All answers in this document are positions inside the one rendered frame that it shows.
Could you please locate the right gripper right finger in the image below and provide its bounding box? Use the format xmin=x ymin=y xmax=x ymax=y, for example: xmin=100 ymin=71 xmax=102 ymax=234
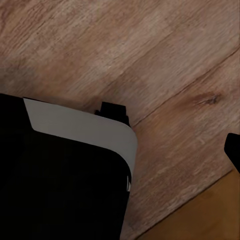
xmin=224 ymin=133 xmax=240 ymax=173

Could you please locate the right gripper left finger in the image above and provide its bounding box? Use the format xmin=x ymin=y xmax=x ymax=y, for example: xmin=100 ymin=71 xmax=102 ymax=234
xmin=0 ymin=133 xmax=26 ymax=193

